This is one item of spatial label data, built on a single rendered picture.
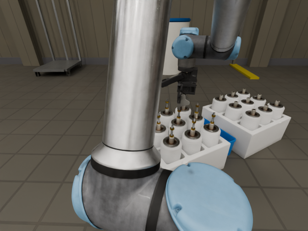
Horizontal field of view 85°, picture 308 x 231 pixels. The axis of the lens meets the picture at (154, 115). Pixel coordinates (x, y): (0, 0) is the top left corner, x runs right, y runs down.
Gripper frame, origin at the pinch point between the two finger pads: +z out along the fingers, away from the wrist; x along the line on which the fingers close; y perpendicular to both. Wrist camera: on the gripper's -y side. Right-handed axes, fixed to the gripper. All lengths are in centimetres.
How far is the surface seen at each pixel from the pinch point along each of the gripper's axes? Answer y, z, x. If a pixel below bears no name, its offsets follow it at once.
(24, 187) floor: -71, 34, -36
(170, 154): -0.5, 12.4, -21.2
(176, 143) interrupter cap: 1.5, 9.0, -17.4
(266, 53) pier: 125, 13, 249
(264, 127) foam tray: 50, 16, 16
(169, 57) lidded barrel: -26, 9, 168
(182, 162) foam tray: 4.7, 16.6, -20.5
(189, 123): 6.7, 11.8, 4.0
